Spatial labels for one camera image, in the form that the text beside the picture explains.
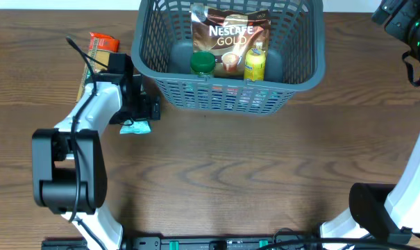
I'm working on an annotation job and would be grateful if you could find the light blue snack wrapper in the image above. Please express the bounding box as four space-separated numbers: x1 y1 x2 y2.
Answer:
119 120 151 135

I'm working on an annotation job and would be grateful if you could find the small colourful milk carton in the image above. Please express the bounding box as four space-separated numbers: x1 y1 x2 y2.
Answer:
183 83 283 111

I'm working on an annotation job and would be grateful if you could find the orange spaghetti packet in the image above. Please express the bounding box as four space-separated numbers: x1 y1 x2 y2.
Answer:
76 32 121 103

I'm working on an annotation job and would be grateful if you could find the green lid jar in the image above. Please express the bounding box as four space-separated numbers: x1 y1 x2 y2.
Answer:
190 51 216 77

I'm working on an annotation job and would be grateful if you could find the brown Nescafe Gold pouch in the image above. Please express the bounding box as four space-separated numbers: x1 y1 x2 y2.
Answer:
190 3 271 78

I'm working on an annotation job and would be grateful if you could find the yellow Mentos bottle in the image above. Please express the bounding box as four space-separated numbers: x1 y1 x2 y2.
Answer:
244 42 267 81

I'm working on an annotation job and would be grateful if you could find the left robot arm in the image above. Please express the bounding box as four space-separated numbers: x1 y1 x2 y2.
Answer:
32 53 160 249

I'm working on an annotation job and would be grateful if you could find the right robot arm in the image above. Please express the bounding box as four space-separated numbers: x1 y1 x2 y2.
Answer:
313 0 420 249

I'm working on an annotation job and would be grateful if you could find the grey plastic basket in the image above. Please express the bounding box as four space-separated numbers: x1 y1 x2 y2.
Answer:
131 0 326 115

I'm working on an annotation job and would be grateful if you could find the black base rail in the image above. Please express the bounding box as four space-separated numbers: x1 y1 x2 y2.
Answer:
40 233 304 250

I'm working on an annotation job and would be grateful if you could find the right black cable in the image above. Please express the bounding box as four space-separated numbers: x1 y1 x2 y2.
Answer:
258 227 380 250

